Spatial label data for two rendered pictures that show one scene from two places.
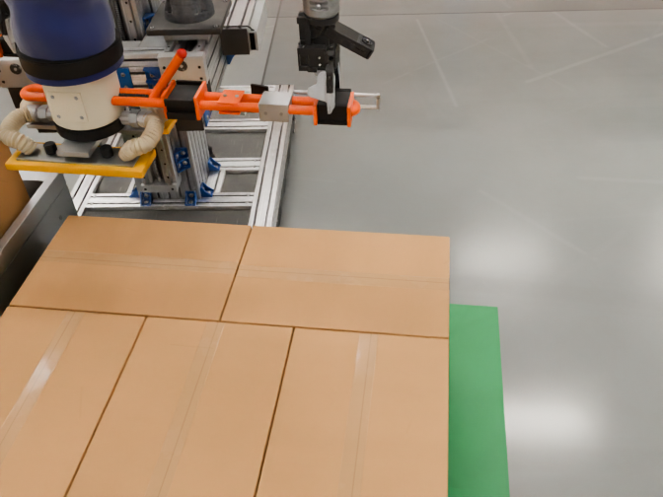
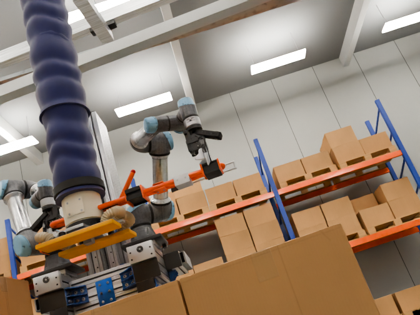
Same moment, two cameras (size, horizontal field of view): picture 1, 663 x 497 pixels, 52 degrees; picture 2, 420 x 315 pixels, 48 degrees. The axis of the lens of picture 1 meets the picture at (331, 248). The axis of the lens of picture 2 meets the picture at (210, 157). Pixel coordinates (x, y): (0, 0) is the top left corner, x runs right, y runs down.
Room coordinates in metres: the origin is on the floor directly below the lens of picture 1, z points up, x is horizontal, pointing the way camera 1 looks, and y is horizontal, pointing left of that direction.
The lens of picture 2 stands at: (-0.51, 0.15, 0.35)
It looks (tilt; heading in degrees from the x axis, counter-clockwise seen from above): 23 degrees up; 354
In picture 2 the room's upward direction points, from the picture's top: 19 degrees counter-clockwise
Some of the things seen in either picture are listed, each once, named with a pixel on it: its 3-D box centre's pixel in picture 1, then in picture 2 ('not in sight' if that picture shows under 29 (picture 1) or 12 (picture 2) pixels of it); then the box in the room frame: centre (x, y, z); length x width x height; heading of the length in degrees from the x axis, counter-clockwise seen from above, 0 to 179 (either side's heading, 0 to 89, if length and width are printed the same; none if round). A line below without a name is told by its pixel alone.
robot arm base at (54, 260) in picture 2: not in sight; (57, 262); (2.09, 0.89, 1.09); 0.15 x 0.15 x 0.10
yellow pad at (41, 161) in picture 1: (79, 154); (78, 232); (1.39, 0.59, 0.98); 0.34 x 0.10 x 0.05; 80
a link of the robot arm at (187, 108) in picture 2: not in sight; (187, 110); (1.39, 0.00, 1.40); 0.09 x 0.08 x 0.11; 21
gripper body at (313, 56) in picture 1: (320, 40); (196, 140); (1.39, 0.00, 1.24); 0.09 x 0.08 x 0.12; 80
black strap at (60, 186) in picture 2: (71, 48); (79, 190); (1.49, 0.57, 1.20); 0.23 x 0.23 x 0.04
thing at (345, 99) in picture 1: (333, 108); (212, 169); (1.37, -0.02, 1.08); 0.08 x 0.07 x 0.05; 80
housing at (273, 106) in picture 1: (276, 106); (183, 180); (1.40, 0.11, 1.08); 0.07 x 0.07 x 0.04; 80
